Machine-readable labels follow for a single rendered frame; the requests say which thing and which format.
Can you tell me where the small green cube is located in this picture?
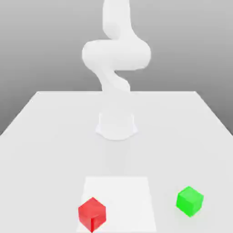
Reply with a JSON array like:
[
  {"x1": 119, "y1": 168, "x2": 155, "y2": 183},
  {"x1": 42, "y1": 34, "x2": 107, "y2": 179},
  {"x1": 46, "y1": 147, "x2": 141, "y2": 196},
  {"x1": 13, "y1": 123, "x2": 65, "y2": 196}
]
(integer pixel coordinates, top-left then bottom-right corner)
[{"x1": 176, "y1": 186, "x2": 204, "y2": 218}]

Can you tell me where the small red cube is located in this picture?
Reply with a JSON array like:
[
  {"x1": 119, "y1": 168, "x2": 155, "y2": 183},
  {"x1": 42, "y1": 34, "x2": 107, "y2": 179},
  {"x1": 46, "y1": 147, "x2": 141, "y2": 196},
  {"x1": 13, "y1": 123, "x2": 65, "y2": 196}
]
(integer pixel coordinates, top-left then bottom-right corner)
[{"x1": 78, "y1": 197, "x2": 107, "y2": 233}]

